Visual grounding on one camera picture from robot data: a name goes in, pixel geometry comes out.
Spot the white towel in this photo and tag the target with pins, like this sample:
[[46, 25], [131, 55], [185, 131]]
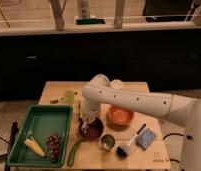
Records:
[[86, 123]]

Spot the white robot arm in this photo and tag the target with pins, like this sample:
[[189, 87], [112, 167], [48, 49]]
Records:
[[180, 110]]

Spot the orange bowl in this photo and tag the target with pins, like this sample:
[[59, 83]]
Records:
[[120, 116]]

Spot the dark purple bowl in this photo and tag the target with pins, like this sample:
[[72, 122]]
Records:
[[93, 131]]

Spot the white cup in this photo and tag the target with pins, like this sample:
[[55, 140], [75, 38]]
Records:
[[116, 84]]

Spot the light green cup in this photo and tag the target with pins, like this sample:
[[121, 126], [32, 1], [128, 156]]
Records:
[[68, 97]]

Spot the small brown object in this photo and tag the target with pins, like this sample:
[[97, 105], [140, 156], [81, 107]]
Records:
[[54, 101]]

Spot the small metal cup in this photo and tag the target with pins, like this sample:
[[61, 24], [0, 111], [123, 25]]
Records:
[[107, 142]]

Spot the green box on shelf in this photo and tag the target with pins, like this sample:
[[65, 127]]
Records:
[[90, 21]]

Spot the green plastic tray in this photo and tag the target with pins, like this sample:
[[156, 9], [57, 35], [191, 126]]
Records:
[[40, 122]]

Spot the blue sponge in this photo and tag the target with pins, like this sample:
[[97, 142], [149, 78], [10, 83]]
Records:
[[146, 138]]

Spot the black dish brush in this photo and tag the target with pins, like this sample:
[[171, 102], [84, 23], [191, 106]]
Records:
[[123, 150]]

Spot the red grape bunch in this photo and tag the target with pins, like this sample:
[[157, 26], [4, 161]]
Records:
[[53, 142]]

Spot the green spoon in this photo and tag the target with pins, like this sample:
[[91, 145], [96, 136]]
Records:
[[71, 157]]

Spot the yellow corn cob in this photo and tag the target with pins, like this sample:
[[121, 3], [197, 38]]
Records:
[[35, 147]]

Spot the black chair frame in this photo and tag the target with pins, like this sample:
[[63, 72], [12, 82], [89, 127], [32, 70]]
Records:
[[10, 142]]

